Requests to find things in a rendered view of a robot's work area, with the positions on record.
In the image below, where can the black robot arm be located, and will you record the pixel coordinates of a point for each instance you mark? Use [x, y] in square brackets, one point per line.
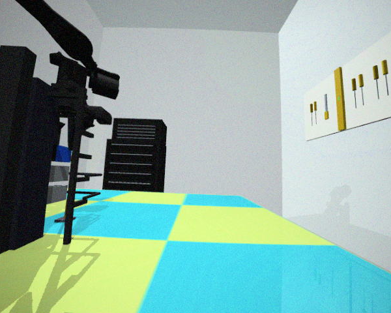
[77, 46]

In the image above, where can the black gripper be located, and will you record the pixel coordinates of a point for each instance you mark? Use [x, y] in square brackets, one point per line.
[69, 106]

